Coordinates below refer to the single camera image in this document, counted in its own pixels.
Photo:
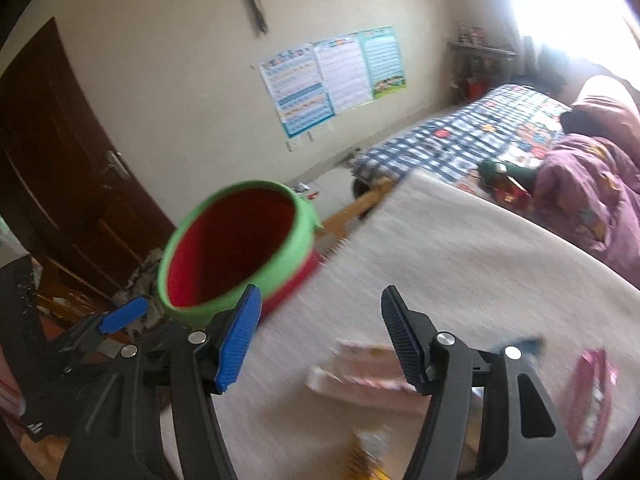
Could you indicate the pink white snack wrapper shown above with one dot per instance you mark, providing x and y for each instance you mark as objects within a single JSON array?
[{"x": 367, "y": 375}]

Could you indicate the white chart wall poster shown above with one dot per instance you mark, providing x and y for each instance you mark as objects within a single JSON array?
[{"x": 344, "y": 72}]

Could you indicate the floral cushion wooden chair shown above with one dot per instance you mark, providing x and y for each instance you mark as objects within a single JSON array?
[{"x": 143, "y": 283}]

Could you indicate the blue alphabet wall poster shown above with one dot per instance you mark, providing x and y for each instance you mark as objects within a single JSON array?
[{"x": 295, "y": 84}]

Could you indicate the pink pouch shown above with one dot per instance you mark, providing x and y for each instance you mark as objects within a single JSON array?
[{"x": 586, "y": 403}]

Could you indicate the yellow tube box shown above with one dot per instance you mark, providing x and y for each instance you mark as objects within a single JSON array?
[{"x": 365, "y": 459}]

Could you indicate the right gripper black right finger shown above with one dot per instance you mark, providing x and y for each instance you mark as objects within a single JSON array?
[{"x": 411, "y": 334}]

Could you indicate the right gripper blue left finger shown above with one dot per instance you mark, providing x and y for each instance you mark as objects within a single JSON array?
[{"x": 234, "y": 341}]

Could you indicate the purple floral quilt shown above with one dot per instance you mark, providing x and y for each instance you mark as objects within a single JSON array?
[{"x": 587, "y": 191}]

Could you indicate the red bin with green rim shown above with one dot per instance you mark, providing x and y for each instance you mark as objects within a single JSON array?
[{"x": 257, "y": 232}]

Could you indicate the teal number wall poster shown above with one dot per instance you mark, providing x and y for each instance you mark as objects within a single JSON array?
[{"x": 381, "y": 53}]

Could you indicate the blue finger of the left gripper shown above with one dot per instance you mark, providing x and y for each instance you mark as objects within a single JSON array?
[{"x": 124, "y": 316}]

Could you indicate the dark blue snack wrapper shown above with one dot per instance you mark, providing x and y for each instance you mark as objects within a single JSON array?
[{"x": 530, "y": 348}]

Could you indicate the litter scraps on floor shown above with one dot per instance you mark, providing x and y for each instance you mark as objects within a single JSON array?
[{"x": 305, "y": 190}]

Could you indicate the grey towel mat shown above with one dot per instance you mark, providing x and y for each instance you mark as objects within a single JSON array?
[{"x": 478, "y": 271}]

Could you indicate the bright curtained window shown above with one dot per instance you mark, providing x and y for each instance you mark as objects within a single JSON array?
[{"x": 600, "y": 32}]

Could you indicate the pink pillow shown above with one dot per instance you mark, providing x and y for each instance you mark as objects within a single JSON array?
[{"x": 605, "y": 108}]

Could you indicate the small cluttered side table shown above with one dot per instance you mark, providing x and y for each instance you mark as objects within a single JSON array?
[{"x": 477, "y": 67}]

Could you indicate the blue plaid cartoon bedsheet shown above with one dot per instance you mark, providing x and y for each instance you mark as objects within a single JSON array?
[{"x": 512, "y": 123}]

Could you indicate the green plush toy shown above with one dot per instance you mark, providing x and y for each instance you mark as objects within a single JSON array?
[{"x": 510, "y": 185}]

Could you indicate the dark brown wooden door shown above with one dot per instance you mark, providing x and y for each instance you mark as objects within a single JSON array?
[{"x": 65, "y": 191}]

